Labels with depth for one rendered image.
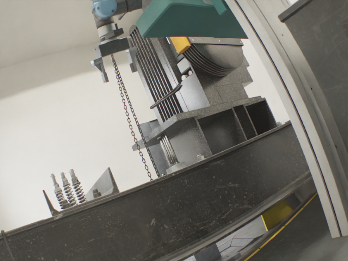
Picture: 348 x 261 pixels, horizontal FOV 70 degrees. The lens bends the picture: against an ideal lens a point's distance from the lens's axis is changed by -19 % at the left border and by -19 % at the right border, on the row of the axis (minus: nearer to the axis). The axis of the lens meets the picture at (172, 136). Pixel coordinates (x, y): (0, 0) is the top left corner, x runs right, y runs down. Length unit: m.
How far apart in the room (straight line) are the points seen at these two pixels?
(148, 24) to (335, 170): 0.61
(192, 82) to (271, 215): 1.19
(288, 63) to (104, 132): 3.26
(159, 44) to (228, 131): 0.63
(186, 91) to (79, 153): 2.31
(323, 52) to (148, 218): 0.65
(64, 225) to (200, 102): 0.99
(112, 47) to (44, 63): 3.06
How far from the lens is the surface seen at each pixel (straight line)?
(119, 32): 1.11
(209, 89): 1.54
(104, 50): 1.14
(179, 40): 1.45
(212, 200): 0.96
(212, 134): 1.72
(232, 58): 1.62
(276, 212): 2.28
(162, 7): 0.74
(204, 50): 1.49
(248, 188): 1.04
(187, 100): 1.60
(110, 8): 1.05
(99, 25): 1.16
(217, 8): 0.83
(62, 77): 4.05
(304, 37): 0.57
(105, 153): 3.72
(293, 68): 0.73
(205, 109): 1.45
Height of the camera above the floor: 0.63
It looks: 8 degrees up
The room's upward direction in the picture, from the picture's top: 23 degrees counter-clockwise
